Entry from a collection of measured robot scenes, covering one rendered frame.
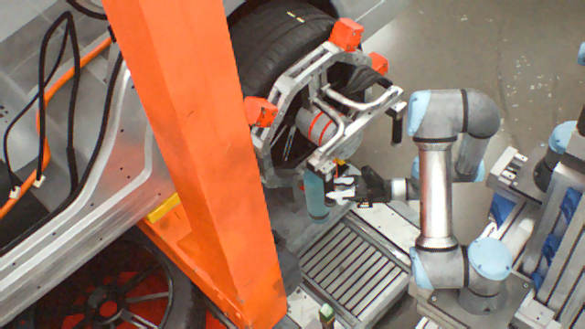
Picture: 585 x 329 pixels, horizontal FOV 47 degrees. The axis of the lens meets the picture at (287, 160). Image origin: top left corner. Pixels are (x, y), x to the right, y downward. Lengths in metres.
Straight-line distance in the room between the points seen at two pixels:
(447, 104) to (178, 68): 0.77
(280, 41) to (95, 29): 0.76
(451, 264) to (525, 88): 1.98
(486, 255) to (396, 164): 1.51
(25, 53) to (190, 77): 1.44
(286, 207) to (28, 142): 1.07
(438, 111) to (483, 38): 2.19
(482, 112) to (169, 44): 0.88
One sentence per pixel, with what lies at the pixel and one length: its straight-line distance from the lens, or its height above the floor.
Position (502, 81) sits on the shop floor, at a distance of 3.72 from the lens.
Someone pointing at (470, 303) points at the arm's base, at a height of 0.86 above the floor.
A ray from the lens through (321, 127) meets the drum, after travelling 2.29.
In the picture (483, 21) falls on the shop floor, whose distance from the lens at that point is 4.04.
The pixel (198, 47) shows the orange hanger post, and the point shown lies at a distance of 1.29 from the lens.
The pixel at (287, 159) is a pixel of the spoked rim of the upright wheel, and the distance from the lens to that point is 2.56.
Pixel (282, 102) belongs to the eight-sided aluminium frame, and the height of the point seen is 1.08.
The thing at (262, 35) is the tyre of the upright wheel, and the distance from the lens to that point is 2.22.
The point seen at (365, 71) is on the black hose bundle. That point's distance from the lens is 2.26.
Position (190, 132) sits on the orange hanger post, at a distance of 1.40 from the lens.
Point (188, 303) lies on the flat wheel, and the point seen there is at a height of 0.50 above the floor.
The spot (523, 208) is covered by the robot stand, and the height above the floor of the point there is 0.71.
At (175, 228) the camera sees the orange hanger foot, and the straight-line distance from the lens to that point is 2.41.
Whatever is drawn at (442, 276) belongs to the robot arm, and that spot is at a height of 1.02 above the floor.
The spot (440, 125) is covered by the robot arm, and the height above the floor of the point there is 1.31.
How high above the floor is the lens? 2.67
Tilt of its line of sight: 53 degrees down
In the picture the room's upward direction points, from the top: 9 degrees counter-clockwise
